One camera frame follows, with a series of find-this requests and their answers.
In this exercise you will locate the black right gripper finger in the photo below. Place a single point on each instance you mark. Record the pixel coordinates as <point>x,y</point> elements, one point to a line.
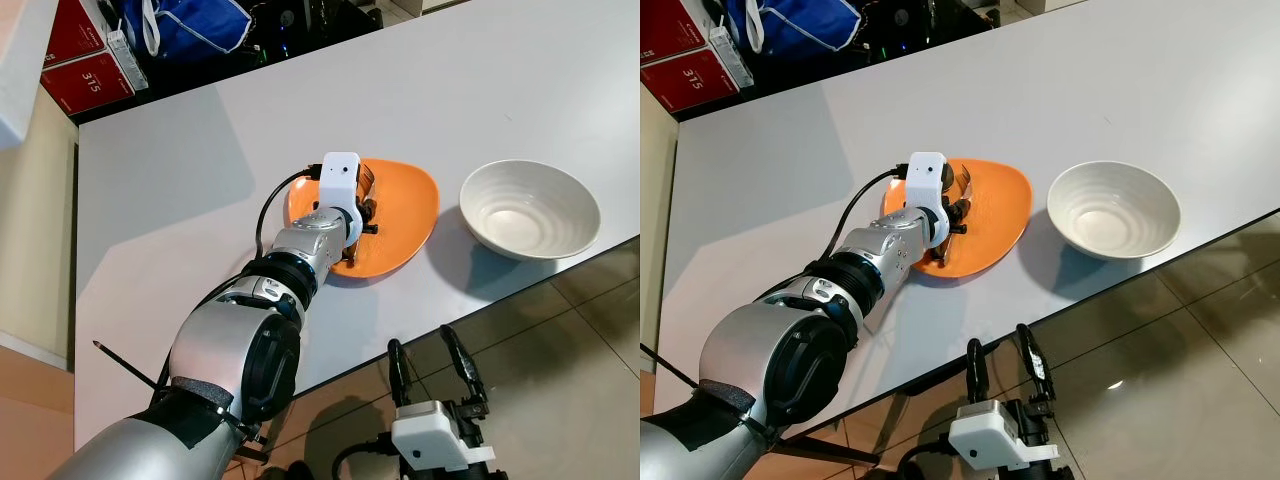
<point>465,370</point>
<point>1036,365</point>
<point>399,375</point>
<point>976,375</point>

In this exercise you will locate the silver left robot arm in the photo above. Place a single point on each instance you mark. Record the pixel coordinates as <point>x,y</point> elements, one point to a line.
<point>230,360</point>
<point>790,370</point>

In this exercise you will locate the orange plate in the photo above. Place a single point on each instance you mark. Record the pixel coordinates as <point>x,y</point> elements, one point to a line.
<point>405,215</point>
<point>1000,215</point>

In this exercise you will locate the white ribbed bowl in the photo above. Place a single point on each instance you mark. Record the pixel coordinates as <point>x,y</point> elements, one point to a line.
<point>1115,210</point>
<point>530,210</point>

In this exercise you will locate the black metal table leg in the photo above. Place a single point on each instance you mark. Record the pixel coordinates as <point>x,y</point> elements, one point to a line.
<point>252,455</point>
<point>830,453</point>

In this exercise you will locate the thin black rod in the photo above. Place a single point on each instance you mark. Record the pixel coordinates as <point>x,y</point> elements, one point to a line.
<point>668,366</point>
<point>125,364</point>

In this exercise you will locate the blue fabric bag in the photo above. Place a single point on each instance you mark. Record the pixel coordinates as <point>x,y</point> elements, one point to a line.
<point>800,25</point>
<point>195,30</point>

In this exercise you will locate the red box with white digits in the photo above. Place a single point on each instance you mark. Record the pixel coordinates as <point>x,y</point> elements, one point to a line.
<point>685,85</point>
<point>85,88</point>

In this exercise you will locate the plain red box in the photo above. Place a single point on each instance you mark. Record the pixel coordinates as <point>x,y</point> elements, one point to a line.
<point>80,30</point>
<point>675,28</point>

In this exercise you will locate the white bar counter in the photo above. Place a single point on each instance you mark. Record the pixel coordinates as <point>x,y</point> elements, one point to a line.
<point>22,60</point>

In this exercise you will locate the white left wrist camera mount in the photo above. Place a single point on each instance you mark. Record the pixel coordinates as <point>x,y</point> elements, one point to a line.
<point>340,180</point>
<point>927,180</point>

